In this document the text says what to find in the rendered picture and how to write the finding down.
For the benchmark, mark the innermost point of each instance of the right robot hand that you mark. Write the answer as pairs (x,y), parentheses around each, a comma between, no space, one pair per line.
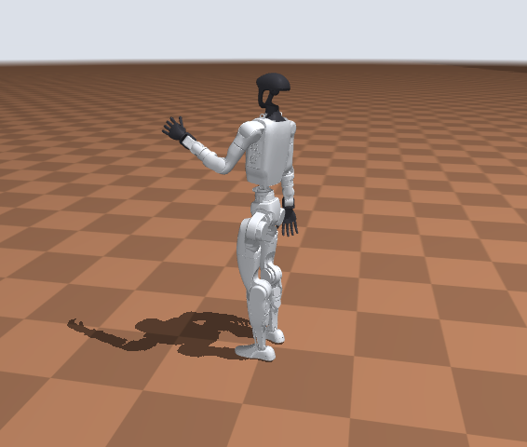
(288,219)

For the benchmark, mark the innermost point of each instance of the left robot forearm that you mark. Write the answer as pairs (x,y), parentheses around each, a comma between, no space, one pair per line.
(209,159)

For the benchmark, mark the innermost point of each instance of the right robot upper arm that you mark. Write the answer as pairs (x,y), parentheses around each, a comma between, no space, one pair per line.
(290,153)

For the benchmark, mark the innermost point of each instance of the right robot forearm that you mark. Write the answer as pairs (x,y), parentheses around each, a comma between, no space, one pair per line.
(287,187)

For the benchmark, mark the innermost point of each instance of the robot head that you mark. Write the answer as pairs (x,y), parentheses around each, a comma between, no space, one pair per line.
(274,83)

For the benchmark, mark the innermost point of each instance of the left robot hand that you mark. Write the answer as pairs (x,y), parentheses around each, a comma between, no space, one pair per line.
(177,131)

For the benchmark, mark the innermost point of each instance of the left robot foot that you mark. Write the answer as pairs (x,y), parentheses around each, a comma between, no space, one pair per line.
(249,351)

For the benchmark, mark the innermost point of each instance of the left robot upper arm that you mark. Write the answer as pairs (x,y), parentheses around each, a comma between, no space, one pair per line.
(248,133)

